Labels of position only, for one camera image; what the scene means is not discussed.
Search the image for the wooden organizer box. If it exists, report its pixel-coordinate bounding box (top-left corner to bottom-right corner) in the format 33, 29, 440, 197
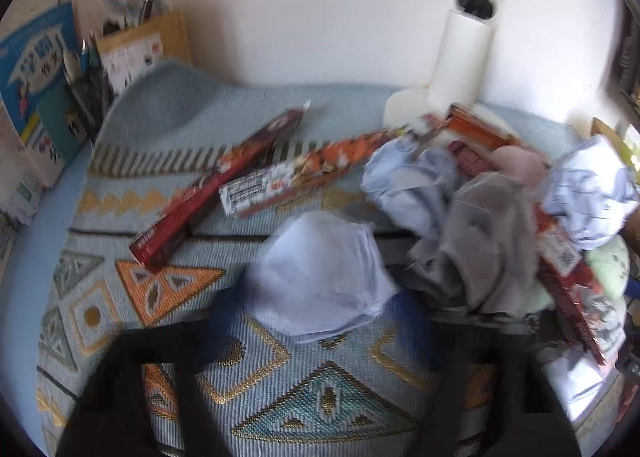
98, 10, 192, 95

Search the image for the blue cover book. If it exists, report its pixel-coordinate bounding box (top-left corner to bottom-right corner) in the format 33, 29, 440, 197
1, 2, 87, 187

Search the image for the patterned blue orange rug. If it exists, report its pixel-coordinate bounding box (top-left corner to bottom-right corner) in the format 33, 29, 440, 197
34, 58, 626, 457

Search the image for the crumpled paper in bowl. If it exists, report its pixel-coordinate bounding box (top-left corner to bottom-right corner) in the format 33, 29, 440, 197
360, 135, 459, 243

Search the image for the orange anime snack wrapper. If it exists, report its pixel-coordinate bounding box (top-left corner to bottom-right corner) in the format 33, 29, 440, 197
218, 126, 416, 217

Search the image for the dark red long snack box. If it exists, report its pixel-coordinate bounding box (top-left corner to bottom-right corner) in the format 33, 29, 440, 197
129, 102, 310, 273

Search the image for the black mesh pen holder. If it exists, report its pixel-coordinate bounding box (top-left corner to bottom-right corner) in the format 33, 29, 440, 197
63, 32, 114, 144

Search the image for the white desk lamp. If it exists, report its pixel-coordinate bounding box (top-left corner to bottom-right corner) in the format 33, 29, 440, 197
383, 0, 497, 131

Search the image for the three-ball plush dango toy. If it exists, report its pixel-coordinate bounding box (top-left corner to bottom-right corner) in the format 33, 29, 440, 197
490, 146, 548, 190

